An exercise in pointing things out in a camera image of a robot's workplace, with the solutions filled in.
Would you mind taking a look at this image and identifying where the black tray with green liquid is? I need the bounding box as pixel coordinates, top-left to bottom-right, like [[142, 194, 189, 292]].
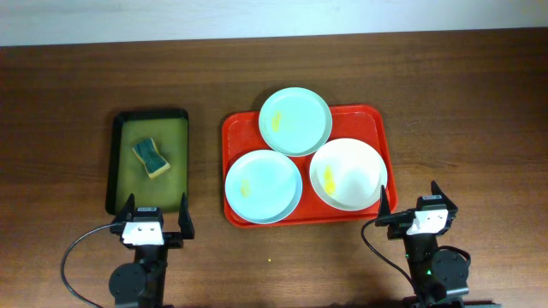
[[105, 109, 189, 215]]

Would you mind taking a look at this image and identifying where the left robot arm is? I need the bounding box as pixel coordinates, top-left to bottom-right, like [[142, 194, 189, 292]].
[[109, 194, 195, 308]]

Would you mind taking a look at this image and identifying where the mint green plate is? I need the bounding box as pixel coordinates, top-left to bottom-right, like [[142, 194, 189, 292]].
[[259, 87, 333, 157]]

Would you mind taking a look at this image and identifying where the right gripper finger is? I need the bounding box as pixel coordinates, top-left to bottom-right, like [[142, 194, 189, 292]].
[[378, 185, 390, 217], [431, 181, 452, 204]]

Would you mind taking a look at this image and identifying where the green and yellow sponge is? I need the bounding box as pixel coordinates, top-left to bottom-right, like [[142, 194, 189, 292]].
[[132, 138, 170, 179]]

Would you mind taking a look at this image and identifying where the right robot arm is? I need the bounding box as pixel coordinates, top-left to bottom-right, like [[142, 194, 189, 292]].
[[371, 181, 497, 307]]

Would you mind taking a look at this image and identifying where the light blue plate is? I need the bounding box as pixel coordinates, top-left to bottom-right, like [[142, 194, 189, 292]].
[[224, 150, 303, 224]]

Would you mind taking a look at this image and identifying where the red plastic tray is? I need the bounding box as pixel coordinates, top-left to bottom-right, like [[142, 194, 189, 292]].
[[221, 104, 398, 227]]

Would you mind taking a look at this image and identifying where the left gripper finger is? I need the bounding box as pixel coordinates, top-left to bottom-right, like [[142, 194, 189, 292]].
[[112, 193, 134, 223], [178, 193, 195, 240]]

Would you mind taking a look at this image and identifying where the cream white plate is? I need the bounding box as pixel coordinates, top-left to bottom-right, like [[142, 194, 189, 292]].
[[309, 138, 388, 211]]

